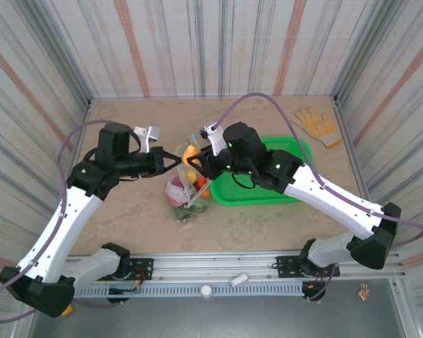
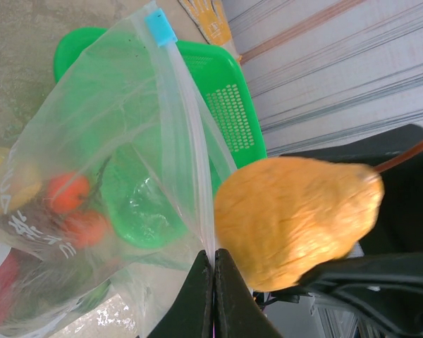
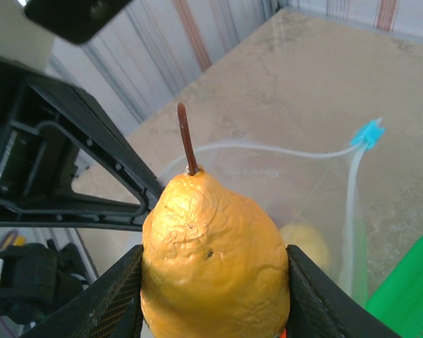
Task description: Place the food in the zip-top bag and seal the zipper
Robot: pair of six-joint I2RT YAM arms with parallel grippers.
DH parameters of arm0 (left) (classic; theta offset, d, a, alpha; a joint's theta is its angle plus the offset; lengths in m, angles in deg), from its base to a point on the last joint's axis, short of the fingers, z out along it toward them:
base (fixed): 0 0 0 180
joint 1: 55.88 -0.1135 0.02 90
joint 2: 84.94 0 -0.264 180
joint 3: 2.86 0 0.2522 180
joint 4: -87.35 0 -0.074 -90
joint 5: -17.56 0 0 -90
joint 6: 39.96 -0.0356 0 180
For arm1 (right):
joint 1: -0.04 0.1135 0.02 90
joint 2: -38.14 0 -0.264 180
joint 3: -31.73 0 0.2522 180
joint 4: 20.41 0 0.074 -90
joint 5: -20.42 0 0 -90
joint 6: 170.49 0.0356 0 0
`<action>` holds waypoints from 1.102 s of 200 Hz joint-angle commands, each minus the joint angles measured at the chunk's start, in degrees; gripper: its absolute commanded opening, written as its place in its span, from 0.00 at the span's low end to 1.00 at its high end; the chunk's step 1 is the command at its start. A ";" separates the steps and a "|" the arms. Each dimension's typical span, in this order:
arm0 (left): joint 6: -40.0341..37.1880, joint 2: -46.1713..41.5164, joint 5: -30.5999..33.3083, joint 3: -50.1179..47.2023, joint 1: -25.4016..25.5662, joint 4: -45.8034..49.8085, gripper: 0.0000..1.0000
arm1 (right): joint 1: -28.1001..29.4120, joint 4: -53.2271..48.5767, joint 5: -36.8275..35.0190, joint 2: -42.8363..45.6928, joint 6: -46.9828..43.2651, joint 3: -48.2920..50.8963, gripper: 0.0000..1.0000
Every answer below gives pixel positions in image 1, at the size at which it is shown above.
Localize orange toy bell pepper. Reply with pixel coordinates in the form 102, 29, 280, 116
182, 143, 202, 166

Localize red toy tomato pair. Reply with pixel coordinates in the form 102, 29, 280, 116
196, 177, 212, 198

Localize clear zip-top bag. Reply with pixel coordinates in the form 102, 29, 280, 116
164, 132, 212, 225

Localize green plastic basket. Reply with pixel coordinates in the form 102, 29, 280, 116
209, 136, 317, 206

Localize dark green toy vegetable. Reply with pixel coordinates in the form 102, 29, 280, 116
174, 206, 197, 222

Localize yellow white work glove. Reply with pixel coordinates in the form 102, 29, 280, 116
290, 107, 343, 149

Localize white plastic cylinder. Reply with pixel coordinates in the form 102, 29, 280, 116
229, 273, 250, 287

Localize small colourful toy figure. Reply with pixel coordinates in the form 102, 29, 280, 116
356, 283, 371, 304

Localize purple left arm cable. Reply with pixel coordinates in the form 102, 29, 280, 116
0, 119, 138, 323

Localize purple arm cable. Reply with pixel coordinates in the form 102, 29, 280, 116
214, 92, 423, 247
0, 119, 138, 323

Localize aluminium side frame rail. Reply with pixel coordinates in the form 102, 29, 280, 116
58, 99, 92, 212
333, 94, 387, 251

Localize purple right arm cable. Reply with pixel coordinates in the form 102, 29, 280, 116
214, 92, 423, 247

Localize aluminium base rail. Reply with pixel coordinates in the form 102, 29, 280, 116
61, 249, 406, 282

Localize red black wire bundle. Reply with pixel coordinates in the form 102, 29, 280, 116
302, 263, 339, 302
132, 265, 146, 293

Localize slotted grey cable duct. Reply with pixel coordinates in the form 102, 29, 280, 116
70, 281, 306, 299

